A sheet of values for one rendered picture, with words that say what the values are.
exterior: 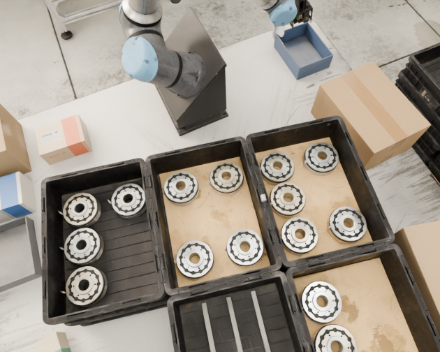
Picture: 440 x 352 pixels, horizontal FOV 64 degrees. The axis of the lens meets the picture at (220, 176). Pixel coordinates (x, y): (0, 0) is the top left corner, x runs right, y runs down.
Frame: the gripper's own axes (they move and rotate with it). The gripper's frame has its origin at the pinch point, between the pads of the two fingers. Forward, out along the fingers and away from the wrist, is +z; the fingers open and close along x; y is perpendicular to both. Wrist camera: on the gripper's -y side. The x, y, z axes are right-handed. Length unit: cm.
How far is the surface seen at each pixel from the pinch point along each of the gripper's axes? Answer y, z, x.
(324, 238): 73, 1, -25
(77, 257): 52, -10, -91
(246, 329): 86, -3, -55
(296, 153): 44.9, 1.6, -20.3
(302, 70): 10.0, 12.0, 0.0
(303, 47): -4.2, 18.0, 8.3
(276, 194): 56, -3, -33
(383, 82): 33.1, 3.3, 17.9
